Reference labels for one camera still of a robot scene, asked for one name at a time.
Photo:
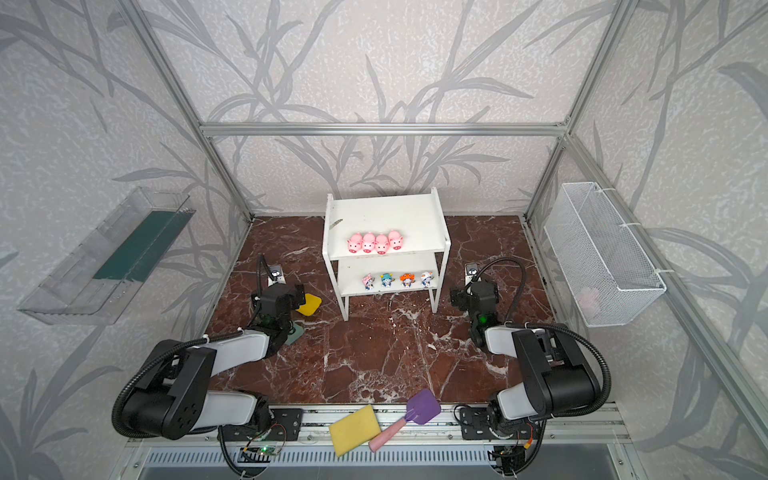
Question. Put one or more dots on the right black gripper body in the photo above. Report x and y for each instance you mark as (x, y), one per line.
(470, 294)

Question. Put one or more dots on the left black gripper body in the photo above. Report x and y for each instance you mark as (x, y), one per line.
(288, 295)

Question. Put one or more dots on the white sheep Doraemon figure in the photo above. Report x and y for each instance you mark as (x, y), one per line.
(426, 279)

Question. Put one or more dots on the teal Doraemon figure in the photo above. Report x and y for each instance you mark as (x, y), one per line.
(387, 280)

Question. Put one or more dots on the pink pig toy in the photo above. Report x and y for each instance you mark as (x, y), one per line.
(368, 243)
(395, 240)
(354, 243)
(382, 244)

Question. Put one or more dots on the pink hooded Doraemon figure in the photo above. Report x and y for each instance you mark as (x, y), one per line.
(369, 282)

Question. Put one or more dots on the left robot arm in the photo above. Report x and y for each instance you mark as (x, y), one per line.
(170, 395)

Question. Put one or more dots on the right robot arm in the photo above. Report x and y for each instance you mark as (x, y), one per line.
(562, 373)

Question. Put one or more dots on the white two-tier shelf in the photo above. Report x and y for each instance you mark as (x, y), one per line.
(419, 218)

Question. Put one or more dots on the green sponge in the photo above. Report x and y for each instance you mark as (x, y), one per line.
(296, 331)

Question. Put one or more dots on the yellow toy shovel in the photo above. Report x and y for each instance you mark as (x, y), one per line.
(310, 306)

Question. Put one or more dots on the pink toy in basket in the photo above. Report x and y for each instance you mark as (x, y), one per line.
(589, 302)

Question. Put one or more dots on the purple pink toy shovel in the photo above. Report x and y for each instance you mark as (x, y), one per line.
(420, 409)

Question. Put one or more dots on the green circuit board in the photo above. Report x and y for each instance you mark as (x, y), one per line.
(260, 454)

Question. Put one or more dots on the yellow sponge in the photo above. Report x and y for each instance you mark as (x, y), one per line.
(354, 430)

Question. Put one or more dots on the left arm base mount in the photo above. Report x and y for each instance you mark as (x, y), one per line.
(281, 424)

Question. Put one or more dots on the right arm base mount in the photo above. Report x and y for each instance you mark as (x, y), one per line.
(488, 423)

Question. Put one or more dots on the white wire mesh basket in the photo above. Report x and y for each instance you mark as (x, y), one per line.
(595, 247)

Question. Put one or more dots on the clear plastic wall bin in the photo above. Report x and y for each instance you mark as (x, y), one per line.
(95, 283)

